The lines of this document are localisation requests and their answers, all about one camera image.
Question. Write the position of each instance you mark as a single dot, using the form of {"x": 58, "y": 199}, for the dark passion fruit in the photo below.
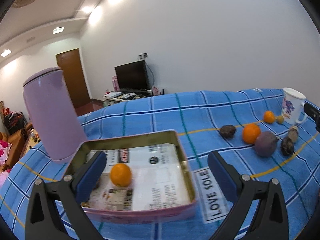
{"x": 287, "y": 146}

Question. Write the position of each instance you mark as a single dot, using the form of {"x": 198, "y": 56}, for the pink box beside television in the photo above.
{"x": 115, "y": 83}

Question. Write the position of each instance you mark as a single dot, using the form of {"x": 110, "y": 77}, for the brown leather sofa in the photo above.
{"x": 17, "y": 141}

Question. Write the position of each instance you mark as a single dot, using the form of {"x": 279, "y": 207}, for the round purple fruit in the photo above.
{"x": 265, "y": 144}

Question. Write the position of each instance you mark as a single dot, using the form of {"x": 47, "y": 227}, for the pink metal tin tray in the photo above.
{"x": 161, "y": 188}

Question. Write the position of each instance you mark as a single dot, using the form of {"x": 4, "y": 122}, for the wall power outlet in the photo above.
{"x": 142, "y": 56}

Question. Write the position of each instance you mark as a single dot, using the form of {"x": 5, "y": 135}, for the large orange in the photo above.
{"x": 250, "y": 133}

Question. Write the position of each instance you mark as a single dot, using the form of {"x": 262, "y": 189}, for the brown wooden door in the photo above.
{"x": 70, "y": 63}

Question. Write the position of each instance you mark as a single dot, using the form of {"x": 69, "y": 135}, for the purple cylindrical kettle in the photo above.
{"x": 52, "y": 113}

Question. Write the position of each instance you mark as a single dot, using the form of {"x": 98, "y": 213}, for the small yellow-green fruit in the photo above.
{"x": 279, "y": 119}

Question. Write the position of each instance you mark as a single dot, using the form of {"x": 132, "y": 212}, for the black television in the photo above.
{"x": 132, "y": 76}

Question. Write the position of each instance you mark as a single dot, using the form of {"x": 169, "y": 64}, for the dark brown wrinkled fruit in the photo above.
{"x": 227, "y": 131}

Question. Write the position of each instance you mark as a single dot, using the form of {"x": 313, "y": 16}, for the white printed mug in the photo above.
{"x": 293, "y": 106}

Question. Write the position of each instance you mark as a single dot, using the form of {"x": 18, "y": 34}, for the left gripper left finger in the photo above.
{"x": 43, "y": 220}

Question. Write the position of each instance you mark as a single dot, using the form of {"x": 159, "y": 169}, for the white tv stand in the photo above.
{"x": 117, "y": 97}

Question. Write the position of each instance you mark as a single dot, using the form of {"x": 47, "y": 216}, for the small orange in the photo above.
{"x": 269, "y": 117}

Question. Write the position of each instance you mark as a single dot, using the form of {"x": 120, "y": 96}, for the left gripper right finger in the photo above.
{"x": 270, "y": 220}

